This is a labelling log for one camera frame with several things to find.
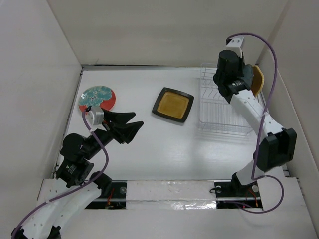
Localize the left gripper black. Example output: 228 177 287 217
85 108 144 158

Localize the woven bamboo square plate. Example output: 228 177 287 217
251 65 265 97

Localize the brown black square plate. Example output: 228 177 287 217
152 87 194 123

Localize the dark blue leaf-shaped plate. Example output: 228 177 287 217
243 64 254 88

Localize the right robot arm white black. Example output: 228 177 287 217
213 50 297 196

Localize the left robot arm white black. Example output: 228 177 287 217
11 106 144 239

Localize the red teal floral round plate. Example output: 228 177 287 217
78 86 116 112

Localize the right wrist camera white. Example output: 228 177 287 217
225 36 244 57

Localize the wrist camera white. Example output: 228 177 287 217
225 36 244 57
86 106 104 126

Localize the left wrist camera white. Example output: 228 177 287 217
86 106 104 126

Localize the white wire dish rack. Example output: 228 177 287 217
198 63 253 136

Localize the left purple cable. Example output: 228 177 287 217
11 113 110 237

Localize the aluminium base rail with mounts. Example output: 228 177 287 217
86 180 263 210

